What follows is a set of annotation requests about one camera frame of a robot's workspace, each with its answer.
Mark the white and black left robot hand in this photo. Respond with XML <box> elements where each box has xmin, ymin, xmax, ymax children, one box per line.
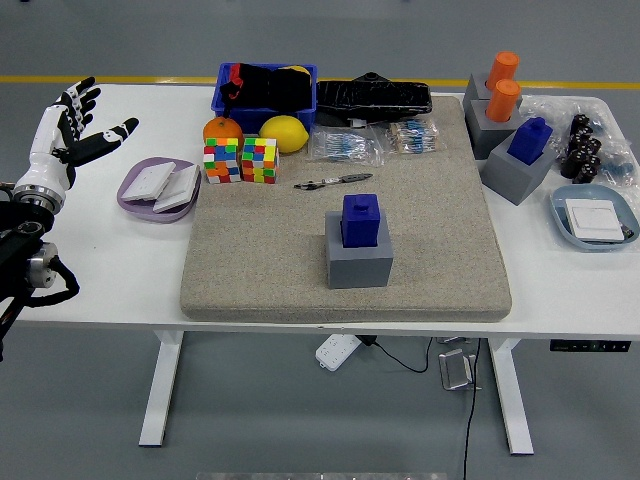
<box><xmin>13</xmin><ymin>75</ymin><xmax>141</xmax><ymax>195</ymax></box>

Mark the blue square seal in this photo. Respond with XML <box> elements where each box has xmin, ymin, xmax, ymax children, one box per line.
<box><xmin>507</xmin><ymin>117</ymin><xmax>554</xmax><ymax>166</ymax></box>
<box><xmin>339</xmin><ymin>193</ymin><xmax>384</xmax><ymax>249</ymax></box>

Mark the grey square seal holder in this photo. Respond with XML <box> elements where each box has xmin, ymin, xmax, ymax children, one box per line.
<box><xmin>324</xmin><ymin>209</ymin><xmax>394</xmax><ymax>290</ymax></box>
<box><xmin>480</xmin><ymin>130</ymin><xmax>559</xmax><ymax>206</ymax></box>

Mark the grey round seal holder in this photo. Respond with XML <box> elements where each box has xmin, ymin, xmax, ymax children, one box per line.
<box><xmin>464</xmin><ymin>97</ymin><xmax>524</xmax><ymax>161</ymax></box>
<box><xmin>462</xmin><ymin>72</ymin><xmax>501</xmax><ymax>109</ymax></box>

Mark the orange round seal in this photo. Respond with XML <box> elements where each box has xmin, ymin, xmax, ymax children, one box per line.
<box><xmin>485</xmin><ymin>50</ymin><xmax>521</xmax><ymax>92</ymax></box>
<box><xmin>485</xmin><ymin>78</ymin><xmax>522</xmax><ymax>124</ymax></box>

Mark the purple plate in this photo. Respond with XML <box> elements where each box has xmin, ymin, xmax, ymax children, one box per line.
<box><xmin>116</xmin><ymin>156</ymin><xmax>202</xmax><ymax>225</ymax></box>

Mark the multicolour puzzle cube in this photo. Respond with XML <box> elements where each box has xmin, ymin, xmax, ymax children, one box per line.
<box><xmin>240</xmin><ymin>137</ymin><xmax>279</xmax><ymax>185</ymax></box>
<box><xmin>203</xmin><ymin>137</ymin><xmax>242</xmax><ymax>185</ymax></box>

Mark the orange fruit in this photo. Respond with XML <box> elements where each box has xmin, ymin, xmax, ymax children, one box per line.
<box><xmin>202</xmin><ymin>116</ymin><xmax>245</xmax><ymax>149</ymax></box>

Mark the blue plastic bin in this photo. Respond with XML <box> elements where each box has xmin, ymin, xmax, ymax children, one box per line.
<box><xmin>210</xmin><ymin>62</ymin><xmax>319</xmax><ymax>132</ymax></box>

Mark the black cloth with red trim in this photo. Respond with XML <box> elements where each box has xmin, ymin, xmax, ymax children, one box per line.
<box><xmin>219</xmin><ymin>62</ymin><xmax>314</xmax><ymax>112</ymax></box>

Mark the grey-brown mat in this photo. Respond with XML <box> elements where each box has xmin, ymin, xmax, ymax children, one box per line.
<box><xmin>179</xmin><ymin>95</ymin><xmax>514</xmax><ymax>324</ymax></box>

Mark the yellow lemon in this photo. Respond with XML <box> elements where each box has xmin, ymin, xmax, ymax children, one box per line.
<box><xmin>258</xmin><ymin>114</ymin><xmax>310</xmax><ymax>154</ymax></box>

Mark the white table leg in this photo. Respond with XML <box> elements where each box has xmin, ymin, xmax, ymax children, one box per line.
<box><xmin>138</xmin><ymin>329</ymin><xmax>185</xmax><ymax>448</ymax></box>
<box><xmin>488</xmin><ymin>338</ymin><xmax>535</xmax><ymax>456</ymax></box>

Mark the bag of blue resistors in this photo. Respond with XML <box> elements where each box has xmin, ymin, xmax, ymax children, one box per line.
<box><xmin>307</xmin><ymin>124</ymin><xmax>386</xmax><ymax>167</ymax></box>

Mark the thin metal hand tool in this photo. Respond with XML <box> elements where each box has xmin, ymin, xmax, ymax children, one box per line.
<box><xmin>293</xmin><ymin>172</ymin><xmax>374</xmax><ymax>192</ymax></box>

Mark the black wrapped keyboard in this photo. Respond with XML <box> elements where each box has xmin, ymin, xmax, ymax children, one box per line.
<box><xmin>315</xmin><ymin>71</ymin><xmax>434</xmax><ymax>121</ymax></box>

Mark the white power strip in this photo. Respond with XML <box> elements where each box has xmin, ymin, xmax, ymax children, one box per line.
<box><xmin>314</xmin><ymin>333</ymin><xmax>362</xmax><ymax>372</ymax></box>

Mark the light blue tray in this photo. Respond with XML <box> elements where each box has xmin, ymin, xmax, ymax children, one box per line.
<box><xmin>549</xmin><ymin>183</ymin><xmax>640</xmax><ymax>253</ymax></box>

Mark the black table control panel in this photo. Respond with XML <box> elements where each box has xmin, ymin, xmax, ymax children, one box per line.
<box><xmin>549</xmin><ymin>338</ymin><xmax>631</xmax><ymax>353</ymax></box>

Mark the white switch panel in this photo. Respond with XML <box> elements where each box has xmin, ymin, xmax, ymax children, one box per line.
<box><xmin>564</xmin><ymin>198</ymin><xmax>632</xmax><ymax>245</ymax></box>
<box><xmin>121</xmin><ymin>161</ymin><xmax>177</xmax><ymax>203</ymax></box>
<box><xmin>152</xmin><ymin>164</ymin><xmax>201</xmax><ymax>215</ymax></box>

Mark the black power cord with plug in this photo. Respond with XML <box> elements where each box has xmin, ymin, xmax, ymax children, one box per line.
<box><xmin>360</xmin><ymin>334</ymin><xmax>434</xmax><ymax>375</ymax></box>

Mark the long black floor cable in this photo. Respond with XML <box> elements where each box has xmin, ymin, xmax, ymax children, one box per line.
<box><xmin>460</xmin><ymin>338</ymin><xmax>482</xmax><ymax>480</ymax></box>

